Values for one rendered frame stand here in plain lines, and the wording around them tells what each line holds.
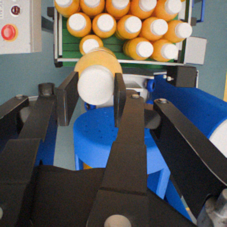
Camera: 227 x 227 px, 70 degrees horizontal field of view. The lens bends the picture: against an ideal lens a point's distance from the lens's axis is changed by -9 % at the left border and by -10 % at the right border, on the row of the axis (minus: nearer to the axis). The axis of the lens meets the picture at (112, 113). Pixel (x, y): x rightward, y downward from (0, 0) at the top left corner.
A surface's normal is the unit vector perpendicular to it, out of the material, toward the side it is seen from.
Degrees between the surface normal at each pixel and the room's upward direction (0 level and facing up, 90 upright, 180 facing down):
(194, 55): 0
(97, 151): 35
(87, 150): 45
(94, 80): 4
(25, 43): 0
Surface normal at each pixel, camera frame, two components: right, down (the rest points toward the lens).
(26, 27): 0.09, 0.36
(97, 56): 0.03, -0.70
